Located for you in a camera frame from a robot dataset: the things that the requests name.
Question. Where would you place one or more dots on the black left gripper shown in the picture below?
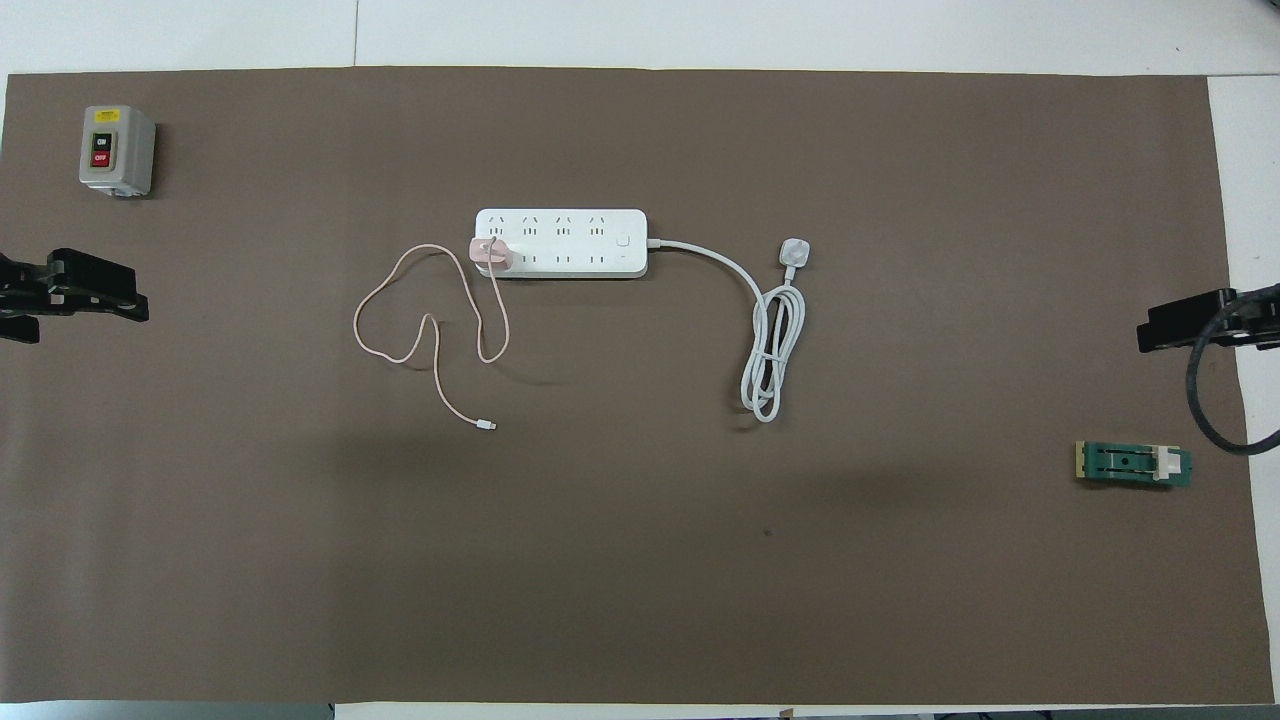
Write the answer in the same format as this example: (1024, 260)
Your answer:
(25, 288)

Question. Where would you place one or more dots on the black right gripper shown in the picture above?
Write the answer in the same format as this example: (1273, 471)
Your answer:
(1258, 320)

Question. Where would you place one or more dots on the pink charger adapter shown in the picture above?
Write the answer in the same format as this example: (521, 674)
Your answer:
(490, 255)

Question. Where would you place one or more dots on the white power strip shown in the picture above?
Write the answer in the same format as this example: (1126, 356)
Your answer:
(580, 245)

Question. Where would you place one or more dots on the brown table mat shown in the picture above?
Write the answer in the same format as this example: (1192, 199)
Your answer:
(650, 600)

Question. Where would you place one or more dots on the green knife switch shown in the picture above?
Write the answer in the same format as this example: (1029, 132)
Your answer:
(1125, 463)

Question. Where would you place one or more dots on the grey on-off switch box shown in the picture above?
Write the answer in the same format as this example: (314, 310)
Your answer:
(115, 150)

